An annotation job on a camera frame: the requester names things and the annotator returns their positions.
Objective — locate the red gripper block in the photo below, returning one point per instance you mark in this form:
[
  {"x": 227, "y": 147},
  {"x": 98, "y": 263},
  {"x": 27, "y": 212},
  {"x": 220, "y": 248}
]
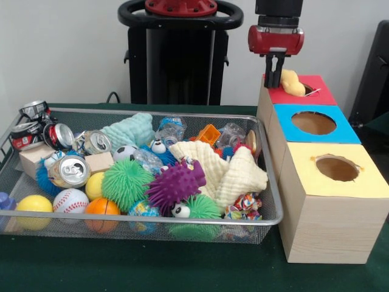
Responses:
[{"x": 275, "y": 40}]

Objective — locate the yellow duck plush toy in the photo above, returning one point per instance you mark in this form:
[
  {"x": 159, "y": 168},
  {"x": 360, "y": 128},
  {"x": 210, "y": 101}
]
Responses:
[{"x": 293, "y": 83}]

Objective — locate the cream muslin cloth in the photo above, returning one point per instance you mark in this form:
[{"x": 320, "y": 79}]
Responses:
[{"x": 234, "y": 173}]

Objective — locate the green spiky ball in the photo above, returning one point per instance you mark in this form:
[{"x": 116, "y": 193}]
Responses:
[
  {"x": 203, "y": 213},
  {"x": 127, "y": 184}
]

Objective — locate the shallow clear mesh bin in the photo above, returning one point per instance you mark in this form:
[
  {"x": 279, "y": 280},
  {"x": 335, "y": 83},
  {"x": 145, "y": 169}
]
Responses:
[{"x": 270, "y": 213}]

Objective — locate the wooden box with three holes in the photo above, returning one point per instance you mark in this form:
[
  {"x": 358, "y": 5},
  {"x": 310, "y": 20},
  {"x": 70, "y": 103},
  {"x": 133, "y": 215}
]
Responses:
[{"x": 331, "y": 213}]

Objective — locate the black chair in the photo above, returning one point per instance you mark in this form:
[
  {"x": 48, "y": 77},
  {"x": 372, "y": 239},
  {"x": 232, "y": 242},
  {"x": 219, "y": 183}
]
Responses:
[{"x": 374, "y": 79}]

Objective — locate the purple spiky ball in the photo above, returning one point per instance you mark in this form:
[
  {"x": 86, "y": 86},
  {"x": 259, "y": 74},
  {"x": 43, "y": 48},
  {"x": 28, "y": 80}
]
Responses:
[{"x": 176, "y": 185}]

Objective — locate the mint green cloth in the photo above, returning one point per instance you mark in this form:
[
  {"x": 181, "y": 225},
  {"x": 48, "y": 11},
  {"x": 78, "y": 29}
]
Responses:
[{"x": 127, "y": 129}]

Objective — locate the yellow tennis ball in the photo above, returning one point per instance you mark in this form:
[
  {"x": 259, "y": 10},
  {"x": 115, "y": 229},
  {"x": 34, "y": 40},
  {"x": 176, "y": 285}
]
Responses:
[{"x": 94, "y": 186}]

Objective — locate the orange basketball toy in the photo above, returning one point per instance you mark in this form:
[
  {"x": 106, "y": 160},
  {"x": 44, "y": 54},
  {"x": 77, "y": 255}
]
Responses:
[{"x": 102, "y": 213}]

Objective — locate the crushed silver can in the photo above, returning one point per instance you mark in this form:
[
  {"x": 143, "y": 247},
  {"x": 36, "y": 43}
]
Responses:
[{"x": 68, "y": 170}]

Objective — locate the white baseball toy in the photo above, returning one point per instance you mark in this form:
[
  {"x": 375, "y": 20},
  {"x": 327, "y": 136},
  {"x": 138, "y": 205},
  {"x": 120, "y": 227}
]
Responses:
[{"x": 70, "y": 201}]

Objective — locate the smooth yellow ball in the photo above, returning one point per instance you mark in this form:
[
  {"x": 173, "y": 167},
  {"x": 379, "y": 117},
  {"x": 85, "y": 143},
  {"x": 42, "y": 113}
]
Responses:
[{"x": 34, "y": 210}]

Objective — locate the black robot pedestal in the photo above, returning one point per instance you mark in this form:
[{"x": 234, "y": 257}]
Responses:
[{"x": 176, "y": 67}]

